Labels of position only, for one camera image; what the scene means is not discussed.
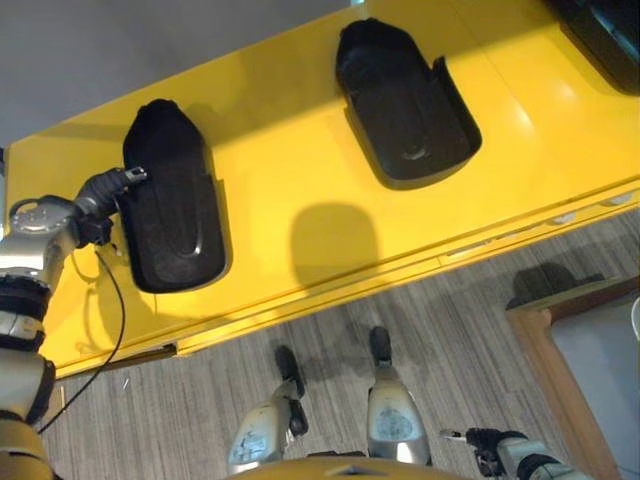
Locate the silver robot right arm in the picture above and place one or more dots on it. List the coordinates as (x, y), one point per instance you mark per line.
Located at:
(537, 460)

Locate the yellow robot torso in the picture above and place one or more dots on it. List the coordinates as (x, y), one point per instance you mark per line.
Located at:
(320, 470)

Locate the silver robot leg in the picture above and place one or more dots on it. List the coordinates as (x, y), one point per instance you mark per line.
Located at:
(392, 415)
(272, 425)

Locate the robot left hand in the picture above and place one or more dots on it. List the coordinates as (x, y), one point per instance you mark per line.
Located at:
(102, 186)

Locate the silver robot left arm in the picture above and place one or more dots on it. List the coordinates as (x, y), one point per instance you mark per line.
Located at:
(30, 300)

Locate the silver robot right leg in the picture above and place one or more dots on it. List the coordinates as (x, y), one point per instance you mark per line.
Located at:
(392, 415)

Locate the yellow metal shelf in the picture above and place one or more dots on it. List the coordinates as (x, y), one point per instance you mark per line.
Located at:
(310, 220)

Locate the silver robot left leg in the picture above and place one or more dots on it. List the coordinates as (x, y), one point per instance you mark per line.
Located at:
(272, 425)

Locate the black sole-shaped part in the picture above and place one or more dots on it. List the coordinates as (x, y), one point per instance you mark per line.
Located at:
(602, 40)
(172, 200)
(405, 105)

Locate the wooden framed box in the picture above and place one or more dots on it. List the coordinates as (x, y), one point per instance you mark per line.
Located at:
(575, 360)

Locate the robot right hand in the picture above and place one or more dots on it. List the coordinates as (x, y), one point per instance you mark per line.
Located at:
(481, 439)

